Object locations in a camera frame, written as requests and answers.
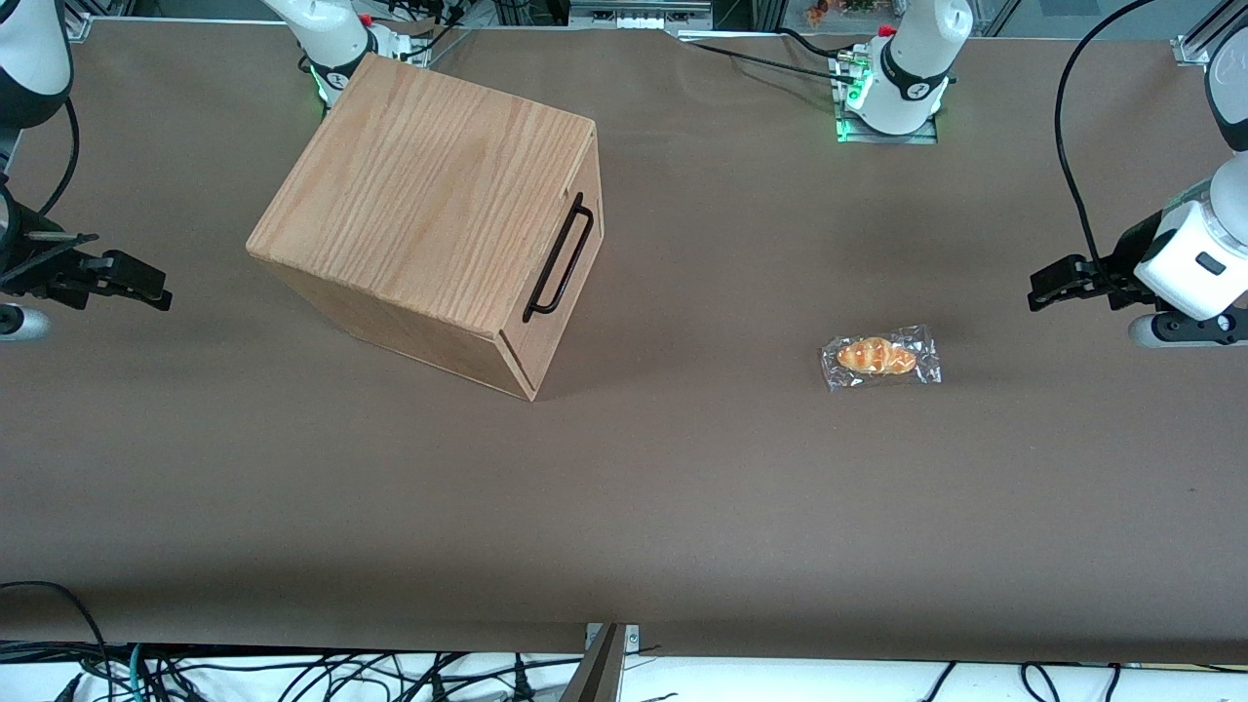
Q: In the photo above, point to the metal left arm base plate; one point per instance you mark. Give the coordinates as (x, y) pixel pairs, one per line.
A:
(846, 107)

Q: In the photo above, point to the brown table cover sheet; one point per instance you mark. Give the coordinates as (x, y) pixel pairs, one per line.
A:
(682, 507)

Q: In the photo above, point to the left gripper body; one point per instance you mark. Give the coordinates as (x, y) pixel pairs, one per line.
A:
(1129, 255)

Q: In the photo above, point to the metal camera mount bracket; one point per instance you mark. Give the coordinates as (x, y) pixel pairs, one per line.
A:
(609, 663)

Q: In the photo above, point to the light wooden drawer cabinet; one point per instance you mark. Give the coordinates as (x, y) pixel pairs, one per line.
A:
(419, 195)

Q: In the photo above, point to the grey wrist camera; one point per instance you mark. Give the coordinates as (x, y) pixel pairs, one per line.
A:
(21, 323)
(1180, 331)

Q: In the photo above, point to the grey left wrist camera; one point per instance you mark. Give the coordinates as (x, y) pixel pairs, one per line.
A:
(1180, 331)

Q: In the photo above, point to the bread roll in clear wrapper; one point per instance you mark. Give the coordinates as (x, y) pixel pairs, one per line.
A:
(876, 356)

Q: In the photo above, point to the aluminium frame profile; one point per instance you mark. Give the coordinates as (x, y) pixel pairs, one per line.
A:
(78, 21)
(1204, 34)
(639, 14)

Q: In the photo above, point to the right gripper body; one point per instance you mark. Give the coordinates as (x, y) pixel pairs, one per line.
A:
(39, 269)

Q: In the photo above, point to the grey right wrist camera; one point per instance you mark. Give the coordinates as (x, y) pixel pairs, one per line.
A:
(21, 323)

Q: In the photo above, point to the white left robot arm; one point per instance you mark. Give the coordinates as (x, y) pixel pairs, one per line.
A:
(912, 68)

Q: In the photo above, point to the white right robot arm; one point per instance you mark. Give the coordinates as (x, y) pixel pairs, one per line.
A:
(29, 58)

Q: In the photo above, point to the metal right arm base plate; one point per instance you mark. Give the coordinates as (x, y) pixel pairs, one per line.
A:
(395, 44)

